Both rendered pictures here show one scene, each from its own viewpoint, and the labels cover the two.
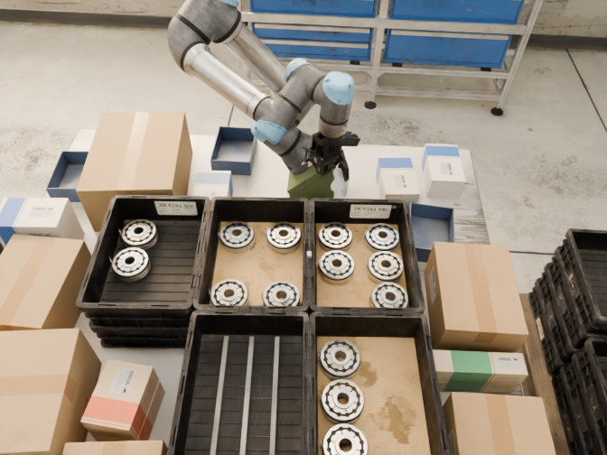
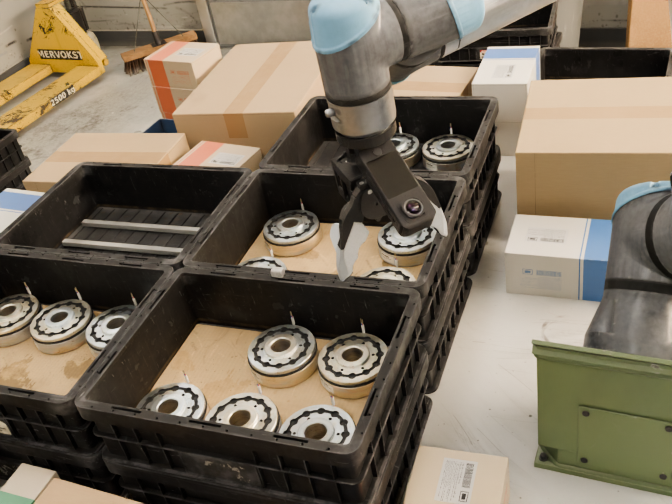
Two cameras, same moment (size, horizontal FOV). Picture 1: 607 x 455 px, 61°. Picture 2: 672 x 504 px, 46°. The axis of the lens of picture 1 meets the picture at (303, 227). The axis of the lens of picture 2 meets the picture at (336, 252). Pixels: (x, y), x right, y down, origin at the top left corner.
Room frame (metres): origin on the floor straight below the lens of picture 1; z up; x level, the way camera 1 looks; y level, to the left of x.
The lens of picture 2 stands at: (1.38, -0.83, 1.63)
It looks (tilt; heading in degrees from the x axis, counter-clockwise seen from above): 35 degrees down; 117
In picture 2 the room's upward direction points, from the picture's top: 11 degrees counter-clockwise
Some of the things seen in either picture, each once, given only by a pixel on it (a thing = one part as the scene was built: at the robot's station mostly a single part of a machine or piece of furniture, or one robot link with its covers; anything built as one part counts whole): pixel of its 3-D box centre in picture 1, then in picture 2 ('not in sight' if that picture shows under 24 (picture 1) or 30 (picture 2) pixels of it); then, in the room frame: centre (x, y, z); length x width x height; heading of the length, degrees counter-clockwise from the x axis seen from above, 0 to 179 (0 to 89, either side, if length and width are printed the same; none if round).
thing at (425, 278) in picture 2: (256, 251); (328, 225); (0.89, 0.13, 0.92); 0.40 x 0.30 x 0.02; 1
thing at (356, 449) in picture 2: (362, 252); (253, 351); (0.89, -0.17, 0.92); 0.40 x 0.30 x 0.02; 1
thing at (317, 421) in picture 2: (382, 235); (315, 432); (1.00, -0.24, 0.86); 0.05 x 0.05 x 0.01
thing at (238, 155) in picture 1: (234, 150); not in sight; (1.52, 0.27, 0.74); 0.20 x 0.15 x 0.07; 177
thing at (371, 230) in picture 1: (382, 236); (316, 435); (1.00, -0.24, 0.86); 0.10 x 0.10 x 0.01
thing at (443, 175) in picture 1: (442, 171); not in sight; (1.42, -0.51, 0.75); 0.20 x 0.12 x 0.09; 179
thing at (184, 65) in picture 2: not in sight; (184, 64); (0.21, 0.84, 0.89); 0.16 x 0.12 x 0.07; 172
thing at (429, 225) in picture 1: (429, 233); not in sight; (1.12, -0.43, 0.74); 0.20 x 0.15 x 0.07; 171
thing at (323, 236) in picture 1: (335, 235); (353, 357); (1.00, -0.10, 0.86); 0.10 x 0.10 x 0.01
